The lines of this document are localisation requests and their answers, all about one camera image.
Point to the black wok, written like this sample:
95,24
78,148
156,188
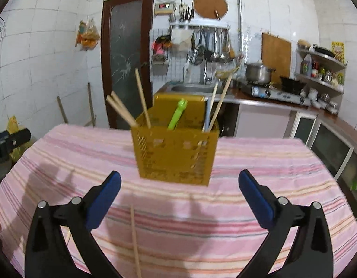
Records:
291,84

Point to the yellow plastic utensil basket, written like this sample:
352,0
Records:
172,156

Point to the yellow plastic bag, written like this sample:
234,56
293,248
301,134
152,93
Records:
14,127

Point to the black pan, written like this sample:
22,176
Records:
323,51

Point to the beige electric box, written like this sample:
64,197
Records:
164,7

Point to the steel ladle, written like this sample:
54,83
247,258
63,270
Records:
215,55

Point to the chrome faucet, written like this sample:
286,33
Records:
205,72

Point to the hanging plastic bag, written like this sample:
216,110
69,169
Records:
90,34

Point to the glass door cabinet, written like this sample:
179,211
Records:
329,150

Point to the round wooden cutting board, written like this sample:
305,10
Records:
209,4

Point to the pink hanging brush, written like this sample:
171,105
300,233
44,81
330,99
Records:
161,45

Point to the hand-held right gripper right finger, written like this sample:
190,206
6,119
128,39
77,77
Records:
256,199

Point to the grey wall pipe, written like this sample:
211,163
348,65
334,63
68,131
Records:
239,14

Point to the yellow wall poster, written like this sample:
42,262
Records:
338,50

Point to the wooden stick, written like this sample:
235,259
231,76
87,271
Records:
62,110
91,104

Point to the white hanging cloth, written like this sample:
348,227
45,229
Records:
180,39

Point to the metal wall rack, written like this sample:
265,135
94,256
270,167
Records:
196,23

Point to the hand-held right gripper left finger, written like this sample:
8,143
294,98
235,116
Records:
104,199

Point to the clear plastic bottle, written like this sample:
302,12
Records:
306,66

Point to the steel gas stove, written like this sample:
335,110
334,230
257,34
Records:
280,95

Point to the brown frosted glass door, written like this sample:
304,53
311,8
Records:
123,49

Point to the white soap bottle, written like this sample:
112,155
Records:
186,73

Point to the brown kitchen counter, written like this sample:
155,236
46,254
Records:
335,121

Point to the pink striped cloth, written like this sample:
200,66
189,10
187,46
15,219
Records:
178,223

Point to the steel pot with lid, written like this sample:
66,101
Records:
258,73

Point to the green plastic spoon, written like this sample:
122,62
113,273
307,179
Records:
178,113

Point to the stack of white bowls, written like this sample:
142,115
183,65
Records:
323,101

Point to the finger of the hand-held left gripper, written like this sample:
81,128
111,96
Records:
20,139

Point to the wooden chopstick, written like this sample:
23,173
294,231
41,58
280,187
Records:
135,237
143,98
211,107
120,112
125,107
221,101

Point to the grey corner shelf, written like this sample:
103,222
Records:
320,82

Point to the rectangular wooden cutting board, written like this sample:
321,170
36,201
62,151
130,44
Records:
275,55

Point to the stainless steel sink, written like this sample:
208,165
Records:
190,88

